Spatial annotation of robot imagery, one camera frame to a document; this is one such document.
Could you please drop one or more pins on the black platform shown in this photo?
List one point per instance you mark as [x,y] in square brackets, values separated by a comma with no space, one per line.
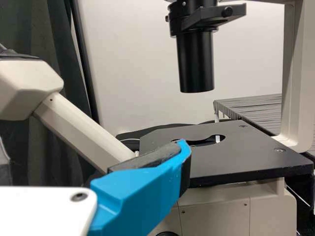
[251,108]

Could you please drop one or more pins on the cream microscope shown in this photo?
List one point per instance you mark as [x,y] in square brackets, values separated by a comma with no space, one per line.
[246,152]

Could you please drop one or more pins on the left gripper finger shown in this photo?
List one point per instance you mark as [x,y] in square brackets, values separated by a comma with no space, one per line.
[137,196]

